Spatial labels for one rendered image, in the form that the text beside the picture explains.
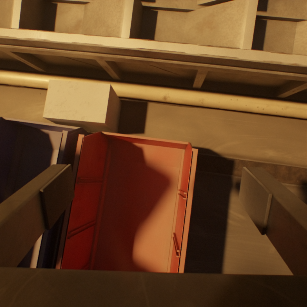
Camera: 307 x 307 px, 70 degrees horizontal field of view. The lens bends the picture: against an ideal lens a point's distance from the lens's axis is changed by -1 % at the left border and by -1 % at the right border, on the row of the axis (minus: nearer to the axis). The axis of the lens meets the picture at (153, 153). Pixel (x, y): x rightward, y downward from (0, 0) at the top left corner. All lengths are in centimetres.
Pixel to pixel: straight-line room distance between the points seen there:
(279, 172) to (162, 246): 30
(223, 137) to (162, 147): 14
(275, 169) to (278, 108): 13
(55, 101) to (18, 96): 19
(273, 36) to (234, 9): 8
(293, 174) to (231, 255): 22
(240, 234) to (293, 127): 26
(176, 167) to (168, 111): 13
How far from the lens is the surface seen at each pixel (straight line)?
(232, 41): 37
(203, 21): 40
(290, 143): 56
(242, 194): 17
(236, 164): 52
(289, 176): 56
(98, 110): 43
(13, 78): 62
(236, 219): 52
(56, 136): 54
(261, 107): 52
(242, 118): 53
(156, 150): 48
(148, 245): 51
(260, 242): 54
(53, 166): 17
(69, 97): 46
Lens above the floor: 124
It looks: 82 degrees down
